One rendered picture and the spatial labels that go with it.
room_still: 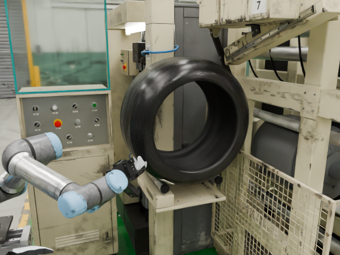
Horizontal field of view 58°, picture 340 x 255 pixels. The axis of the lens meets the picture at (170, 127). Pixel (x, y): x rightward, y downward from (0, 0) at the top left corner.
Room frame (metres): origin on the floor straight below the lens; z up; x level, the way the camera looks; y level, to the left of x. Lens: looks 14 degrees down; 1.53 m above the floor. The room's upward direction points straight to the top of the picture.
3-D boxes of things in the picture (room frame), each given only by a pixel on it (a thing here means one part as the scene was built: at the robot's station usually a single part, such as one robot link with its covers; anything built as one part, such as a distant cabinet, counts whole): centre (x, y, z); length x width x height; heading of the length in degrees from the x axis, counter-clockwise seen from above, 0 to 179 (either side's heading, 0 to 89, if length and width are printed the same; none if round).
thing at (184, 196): (1.53, -0.05, 0.80); 0.37 x 0.36 x 0.02; 110
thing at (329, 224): (1.43, -0.44, 0.65); 0.90 x 0.02 x 0.70; 20
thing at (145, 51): (1.76, 0.06, 1.52); 0.19 x 0.19 x 0.06; 20
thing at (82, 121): (2.05, 0.70, 0.63); 0.56 x 0.41 x 1.27; 110
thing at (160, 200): (1.48, 0.08, 0.84); 0.36 x 0.09 x 0.06; 20
